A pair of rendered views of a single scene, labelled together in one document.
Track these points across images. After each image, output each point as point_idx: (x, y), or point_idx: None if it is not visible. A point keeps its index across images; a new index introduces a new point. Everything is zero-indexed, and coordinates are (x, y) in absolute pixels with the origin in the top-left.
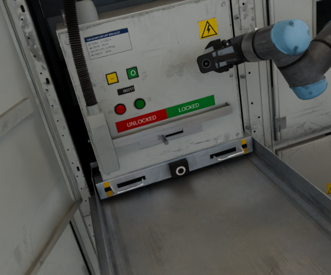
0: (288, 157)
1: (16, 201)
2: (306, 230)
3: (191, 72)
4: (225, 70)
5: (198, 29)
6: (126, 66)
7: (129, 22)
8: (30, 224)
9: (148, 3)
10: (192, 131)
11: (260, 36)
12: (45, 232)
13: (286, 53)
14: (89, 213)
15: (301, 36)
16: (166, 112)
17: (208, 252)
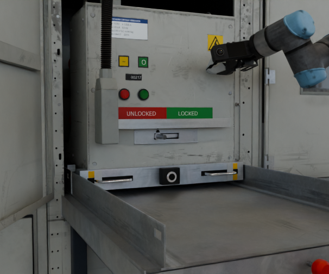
0: None
1: (7, 138)
2: (311, 211)
3: (195, 79)
4: (233, 69)
5: (207, 41)
6: (139, 54)
7: (150, 16)
8: (11, 176)
9: None
10: (187, 140)
11: (273, 25)
12: (18, 200)
13: (296, 35)
14: (57, 218)
15: (309, 23)
16: (166, 111)
17: (214, 217)
